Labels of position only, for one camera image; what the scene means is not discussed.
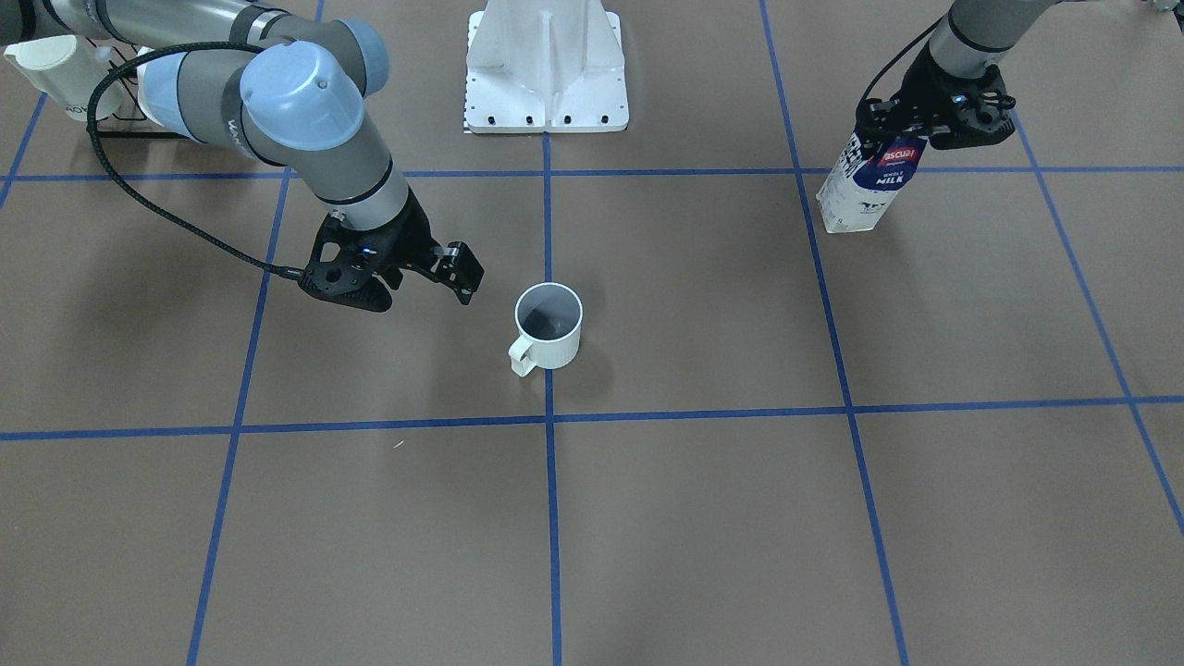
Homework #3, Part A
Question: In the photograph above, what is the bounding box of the white mug on rack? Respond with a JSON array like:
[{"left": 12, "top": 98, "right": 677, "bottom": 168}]
[{"left": 4, "top": 36, "right": 128, "bottom": 123}]

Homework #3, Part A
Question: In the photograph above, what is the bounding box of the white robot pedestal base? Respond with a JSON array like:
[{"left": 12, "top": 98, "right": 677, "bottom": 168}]
[{"left": 462, "top": 1, "right": 630, "bottom": 134}]

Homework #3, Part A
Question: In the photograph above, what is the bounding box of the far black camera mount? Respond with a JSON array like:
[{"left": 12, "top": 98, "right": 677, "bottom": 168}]
[{"left": 297, "top": 214, "right": 394, "bottom": 313}]

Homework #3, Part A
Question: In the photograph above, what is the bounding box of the black wire cup rack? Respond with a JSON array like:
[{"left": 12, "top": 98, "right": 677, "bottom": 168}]
[{"left": 86, "top": 39, "right": 186, "bottom": 140}]

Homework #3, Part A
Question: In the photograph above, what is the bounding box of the white grey mug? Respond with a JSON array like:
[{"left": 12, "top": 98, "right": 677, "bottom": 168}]
[{"left": 508, "top": 282, "right": 584, "bottom": 376}]

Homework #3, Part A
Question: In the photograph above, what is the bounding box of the blue white milk carton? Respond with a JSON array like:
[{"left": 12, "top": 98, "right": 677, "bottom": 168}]
[{"left": 816, "top": 132, "right": 929, "bottom": 233}]

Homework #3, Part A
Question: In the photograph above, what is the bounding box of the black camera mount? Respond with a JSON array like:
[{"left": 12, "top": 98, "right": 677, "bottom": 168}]
[
  {"left": 297, "top": 214, "right": 394, "bottom": 313},
  {"left": 929, "top": 64, "right": 1018, "bottom": 149}
]

